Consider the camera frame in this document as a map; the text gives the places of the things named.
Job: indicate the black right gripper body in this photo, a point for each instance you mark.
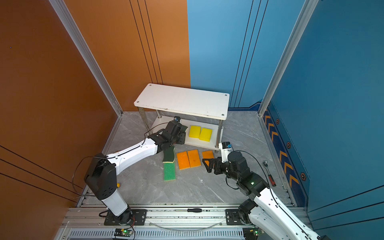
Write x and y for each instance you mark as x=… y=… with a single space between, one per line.
x=228 y=172

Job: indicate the black screwdriver on rail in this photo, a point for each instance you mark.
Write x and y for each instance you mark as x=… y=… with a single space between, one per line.
x=194 y=210

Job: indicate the orange sponge left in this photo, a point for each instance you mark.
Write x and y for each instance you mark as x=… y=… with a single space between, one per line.
x=183 y=160

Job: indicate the green circuit board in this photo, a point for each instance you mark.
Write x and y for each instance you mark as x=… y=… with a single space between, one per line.
x=252 y=233
x=124 y=234

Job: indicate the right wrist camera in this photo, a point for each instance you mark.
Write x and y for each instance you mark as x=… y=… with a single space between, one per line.
x=225 y=148

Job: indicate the orange sponge right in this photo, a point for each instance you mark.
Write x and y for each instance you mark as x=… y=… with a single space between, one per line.
x=208 y=154

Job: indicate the left green circuit board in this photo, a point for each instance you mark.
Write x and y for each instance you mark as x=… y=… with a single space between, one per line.
x=124 y=234

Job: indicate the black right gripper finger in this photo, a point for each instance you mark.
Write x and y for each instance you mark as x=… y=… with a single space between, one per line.
x=211 y=162
x=217 y=170

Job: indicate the orange sponge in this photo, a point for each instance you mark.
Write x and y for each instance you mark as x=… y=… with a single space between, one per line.
x=208 y=154
x=194 y=158
x=183 y=160

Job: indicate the green wavy sponge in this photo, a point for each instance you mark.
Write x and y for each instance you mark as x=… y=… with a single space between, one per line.
x=169 y=172
x=169 y=155

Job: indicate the yellow sponge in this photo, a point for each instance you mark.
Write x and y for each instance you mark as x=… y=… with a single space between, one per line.
x=195 y=132
x=205 y=134

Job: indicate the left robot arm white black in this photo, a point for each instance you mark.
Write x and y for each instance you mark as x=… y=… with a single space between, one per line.
x=101 y=176

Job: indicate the white two-tier shelf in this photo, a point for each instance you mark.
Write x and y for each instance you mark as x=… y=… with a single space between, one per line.
x=201 y=108

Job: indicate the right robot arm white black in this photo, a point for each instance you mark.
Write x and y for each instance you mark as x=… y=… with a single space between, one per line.
x=263 y=208

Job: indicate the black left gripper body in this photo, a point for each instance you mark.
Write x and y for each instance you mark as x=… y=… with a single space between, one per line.
x=174 y=142

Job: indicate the orange sponge middle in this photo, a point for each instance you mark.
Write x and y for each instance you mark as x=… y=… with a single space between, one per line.
x=194 y=158

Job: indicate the red handled ratchet tool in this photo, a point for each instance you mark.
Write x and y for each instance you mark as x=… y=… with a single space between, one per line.
x=272 y=181

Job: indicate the right aluminium corner post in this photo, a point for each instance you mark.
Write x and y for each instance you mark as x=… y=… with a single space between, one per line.
x=301 y=23

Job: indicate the left aluminium corner post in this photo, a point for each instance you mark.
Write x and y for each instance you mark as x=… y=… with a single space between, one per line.
x=74 y=32

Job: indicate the aluminium corner post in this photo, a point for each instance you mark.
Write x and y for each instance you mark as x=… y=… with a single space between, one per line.
x=74 y=32
x=301 y=23

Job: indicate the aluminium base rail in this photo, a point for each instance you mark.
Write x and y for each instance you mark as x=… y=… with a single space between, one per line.
x=155 y=222

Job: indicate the right green circuit board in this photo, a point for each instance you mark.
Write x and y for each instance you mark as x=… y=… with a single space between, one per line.
x=252 y=233

